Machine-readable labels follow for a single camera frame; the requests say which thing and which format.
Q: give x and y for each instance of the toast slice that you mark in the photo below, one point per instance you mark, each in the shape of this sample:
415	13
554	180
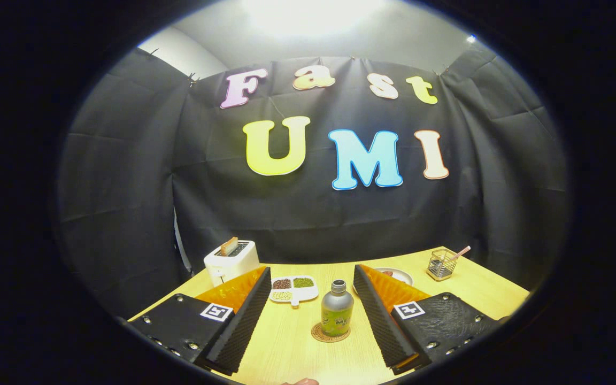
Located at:
228	246

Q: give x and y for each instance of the white divided dish of beans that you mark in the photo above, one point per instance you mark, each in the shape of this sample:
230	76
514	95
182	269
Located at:
293	291

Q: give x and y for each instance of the silver green juice bottle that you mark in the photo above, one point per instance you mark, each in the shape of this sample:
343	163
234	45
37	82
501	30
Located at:
337	313

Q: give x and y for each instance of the white oval plate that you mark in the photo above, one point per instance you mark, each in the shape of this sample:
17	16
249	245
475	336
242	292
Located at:
403	277

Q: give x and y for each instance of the pink straw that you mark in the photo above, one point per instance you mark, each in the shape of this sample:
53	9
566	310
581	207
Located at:
462	251

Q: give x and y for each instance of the ceiling light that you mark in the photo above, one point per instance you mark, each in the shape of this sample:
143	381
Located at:
313	16

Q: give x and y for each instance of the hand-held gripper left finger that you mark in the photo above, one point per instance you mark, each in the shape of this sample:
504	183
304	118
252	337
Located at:
241	326

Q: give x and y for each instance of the round wooden coaster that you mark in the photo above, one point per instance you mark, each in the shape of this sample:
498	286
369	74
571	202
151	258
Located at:
316	334

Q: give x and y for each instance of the white toaster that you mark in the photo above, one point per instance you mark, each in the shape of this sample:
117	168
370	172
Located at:
228	264

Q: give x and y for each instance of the wooden table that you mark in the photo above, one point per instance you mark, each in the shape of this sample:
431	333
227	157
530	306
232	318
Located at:
297	353

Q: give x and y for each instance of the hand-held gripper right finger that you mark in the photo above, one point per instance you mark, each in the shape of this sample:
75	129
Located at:
383	326

